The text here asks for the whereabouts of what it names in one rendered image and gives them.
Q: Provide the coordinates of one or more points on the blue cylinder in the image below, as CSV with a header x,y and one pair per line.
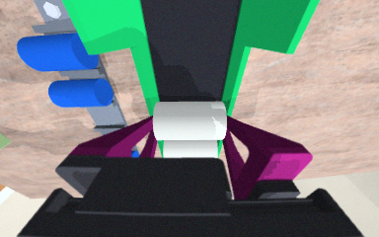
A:
x,y
135,154
81,93
56,53

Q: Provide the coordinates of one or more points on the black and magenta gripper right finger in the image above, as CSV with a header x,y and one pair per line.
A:
x,y
271,157

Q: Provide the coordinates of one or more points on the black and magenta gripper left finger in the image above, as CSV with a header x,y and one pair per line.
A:
x,y
121,141

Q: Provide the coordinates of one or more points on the white cylinder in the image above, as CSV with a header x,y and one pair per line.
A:
x,y
189,121
190,148

